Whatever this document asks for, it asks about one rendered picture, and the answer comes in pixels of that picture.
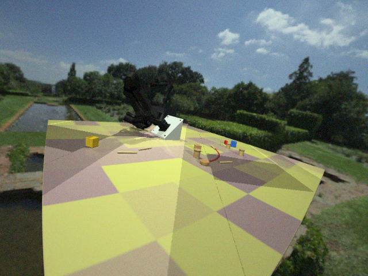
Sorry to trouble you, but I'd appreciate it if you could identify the small yellow cube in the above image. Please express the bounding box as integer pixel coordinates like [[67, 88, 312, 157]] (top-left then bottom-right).
[[86, 136, 99, 148]]

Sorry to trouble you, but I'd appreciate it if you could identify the blue block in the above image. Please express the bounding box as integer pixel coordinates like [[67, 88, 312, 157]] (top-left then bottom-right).
[[230, 140, 237, 148]]

